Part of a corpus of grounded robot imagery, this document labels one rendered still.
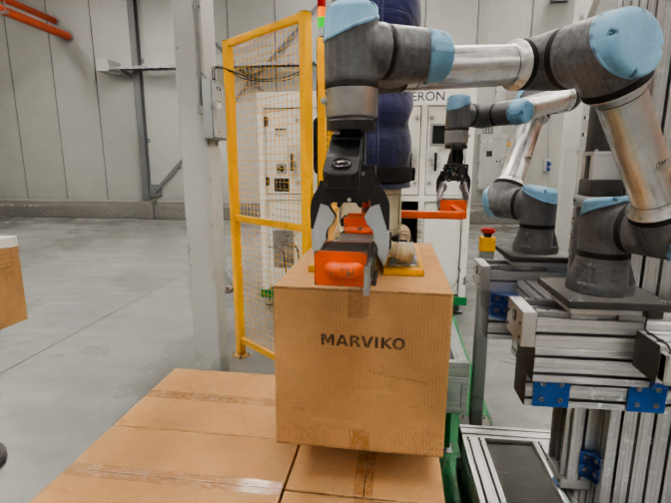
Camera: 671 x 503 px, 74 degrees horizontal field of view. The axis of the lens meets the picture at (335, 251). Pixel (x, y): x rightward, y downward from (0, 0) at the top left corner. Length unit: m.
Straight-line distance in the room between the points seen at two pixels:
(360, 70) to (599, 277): 0.80
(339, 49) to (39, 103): 13.04
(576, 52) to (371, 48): 0.42
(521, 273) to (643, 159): 0.75
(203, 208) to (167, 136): 9.22
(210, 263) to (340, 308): 1.66
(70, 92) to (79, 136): 1.04
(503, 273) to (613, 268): 0.52
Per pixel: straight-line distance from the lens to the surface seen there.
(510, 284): 1.67
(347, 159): 0.57
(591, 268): 1.22
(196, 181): 2.55
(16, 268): 2.51
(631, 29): 0.94
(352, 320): 1.01
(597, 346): 1.26
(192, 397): 1.70
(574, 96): 1.80
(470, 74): 0.90
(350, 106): 0.63
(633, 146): 1.02
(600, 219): 1.20
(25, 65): 13.85
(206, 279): 2.62
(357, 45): 0.64
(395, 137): 1.16
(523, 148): 1.82
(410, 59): 0.68
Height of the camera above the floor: 1.34
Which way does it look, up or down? 11 degrees down
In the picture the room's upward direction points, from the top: straight up
